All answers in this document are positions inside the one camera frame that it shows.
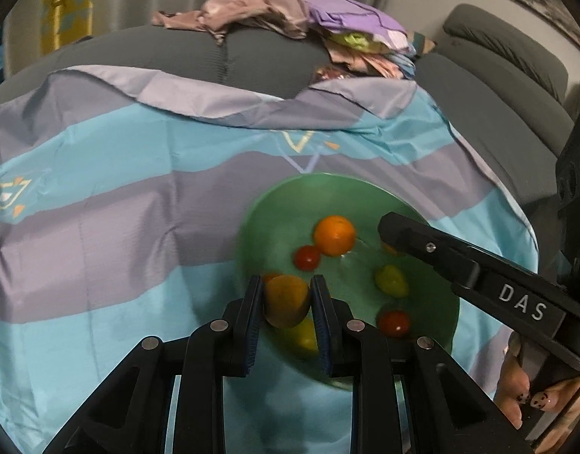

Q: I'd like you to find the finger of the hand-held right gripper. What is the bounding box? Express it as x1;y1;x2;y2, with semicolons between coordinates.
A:
378;212;483;294

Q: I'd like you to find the yellow-brown round fruit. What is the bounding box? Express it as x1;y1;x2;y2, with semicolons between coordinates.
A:
283;317;320;359
263;274;312;329

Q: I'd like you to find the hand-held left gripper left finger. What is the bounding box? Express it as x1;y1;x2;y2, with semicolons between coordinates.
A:
43;274;265;454

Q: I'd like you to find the person's right hand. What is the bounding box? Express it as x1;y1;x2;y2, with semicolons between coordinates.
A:
496;332;580;454

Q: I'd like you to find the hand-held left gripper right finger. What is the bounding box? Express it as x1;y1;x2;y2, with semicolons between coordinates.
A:
310;274;534;454

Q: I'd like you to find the grey sofa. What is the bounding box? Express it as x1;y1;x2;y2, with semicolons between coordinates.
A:
0;2;580;209

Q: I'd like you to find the yellow-green cloth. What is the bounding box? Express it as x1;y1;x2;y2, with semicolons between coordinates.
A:
330;31;383;53

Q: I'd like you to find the purple cloth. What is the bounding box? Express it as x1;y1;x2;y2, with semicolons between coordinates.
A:
303;0;409;50

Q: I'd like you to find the green plastic bowl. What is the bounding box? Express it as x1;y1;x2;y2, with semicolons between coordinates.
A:
237;173;461;391

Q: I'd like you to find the pink clothing pile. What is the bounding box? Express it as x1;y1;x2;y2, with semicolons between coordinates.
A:
152;0;416;81

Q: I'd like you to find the yellow patterned hanging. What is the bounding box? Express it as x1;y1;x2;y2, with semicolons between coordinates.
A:
43;0;102;54

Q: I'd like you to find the blue and purple striped blanket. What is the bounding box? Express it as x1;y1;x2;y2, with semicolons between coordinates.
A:
0;66;541;454

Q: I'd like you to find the yellow-green fruit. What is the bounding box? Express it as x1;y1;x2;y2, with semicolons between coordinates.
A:
374;265;409;299

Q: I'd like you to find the orange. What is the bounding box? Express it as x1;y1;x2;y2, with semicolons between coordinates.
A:
313;215;357;257

